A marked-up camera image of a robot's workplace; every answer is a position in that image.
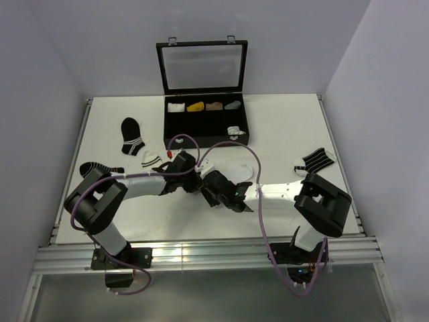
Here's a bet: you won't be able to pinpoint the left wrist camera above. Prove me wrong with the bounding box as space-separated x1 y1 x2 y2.
167 149 188 162

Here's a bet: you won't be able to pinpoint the white sock with black lines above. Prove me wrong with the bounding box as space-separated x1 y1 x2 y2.
227 126 247 138

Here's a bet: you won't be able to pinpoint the black storage box with lid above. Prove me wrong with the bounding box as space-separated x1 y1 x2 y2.
156 36 250 150

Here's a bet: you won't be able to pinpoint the cream sock with black stripes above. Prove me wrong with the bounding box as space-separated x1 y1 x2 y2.
141 150 163 171

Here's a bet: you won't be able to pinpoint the grey rolled sock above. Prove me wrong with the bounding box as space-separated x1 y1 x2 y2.
224 101 241 110

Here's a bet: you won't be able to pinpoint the aluminium frame rail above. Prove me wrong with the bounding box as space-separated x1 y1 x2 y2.
32 235 384 275

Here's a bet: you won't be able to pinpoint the white rolled sock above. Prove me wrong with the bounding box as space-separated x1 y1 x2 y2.
167 103 186 113

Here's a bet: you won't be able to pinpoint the tan rolled sock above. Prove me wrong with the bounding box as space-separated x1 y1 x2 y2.
205 102 223 111

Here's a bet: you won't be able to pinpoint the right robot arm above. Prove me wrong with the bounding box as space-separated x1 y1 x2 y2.
200 170 352 265

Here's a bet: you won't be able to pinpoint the black white horizontal striped sock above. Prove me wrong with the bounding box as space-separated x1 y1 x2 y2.
79 162 125 178

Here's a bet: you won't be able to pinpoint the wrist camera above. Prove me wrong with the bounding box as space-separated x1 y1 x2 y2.
167 149 188 162
195 160 216 179

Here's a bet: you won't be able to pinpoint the black sock with white stripes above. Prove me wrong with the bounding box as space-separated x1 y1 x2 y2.
121 117 145 156

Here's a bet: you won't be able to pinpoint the black sock white vertical stripes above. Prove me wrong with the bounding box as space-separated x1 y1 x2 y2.
293 148 337 176

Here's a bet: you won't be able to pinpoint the yellow rolled sock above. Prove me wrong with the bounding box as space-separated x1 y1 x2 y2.
186 101 204 112

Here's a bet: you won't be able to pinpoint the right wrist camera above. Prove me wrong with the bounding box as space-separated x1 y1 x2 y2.
195 160 216 179

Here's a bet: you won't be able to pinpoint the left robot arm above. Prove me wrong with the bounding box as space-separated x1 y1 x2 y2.
64 151 199 270

